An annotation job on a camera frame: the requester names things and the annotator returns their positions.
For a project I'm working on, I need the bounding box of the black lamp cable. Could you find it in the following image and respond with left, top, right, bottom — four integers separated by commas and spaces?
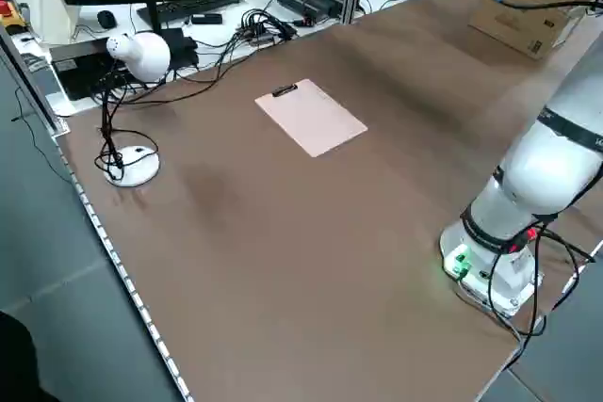
117, 37, 251, 106

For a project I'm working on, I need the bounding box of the black arm base cable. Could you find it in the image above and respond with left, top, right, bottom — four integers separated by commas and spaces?
484, 225, 595, 342

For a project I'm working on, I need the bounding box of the white desk lamp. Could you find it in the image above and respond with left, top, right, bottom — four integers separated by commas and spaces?
93, 32, 171, 188

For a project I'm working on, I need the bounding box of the black cable hub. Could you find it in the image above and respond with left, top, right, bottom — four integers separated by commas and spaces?
240, 8, 299, 45

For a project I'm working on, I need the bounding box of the black keyboard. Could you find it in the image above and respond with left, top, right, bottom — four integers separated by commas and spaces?
136, 0, 246, 26

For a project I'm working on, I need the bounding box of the pink clipboard with black clip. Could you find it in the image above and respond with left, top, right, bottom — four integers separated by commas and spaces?
253, 77, 369, 159

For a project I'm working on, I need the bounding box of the brown cardboard box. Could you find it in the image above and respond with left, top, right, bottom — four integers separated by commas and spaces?
467, 0, 588, 62

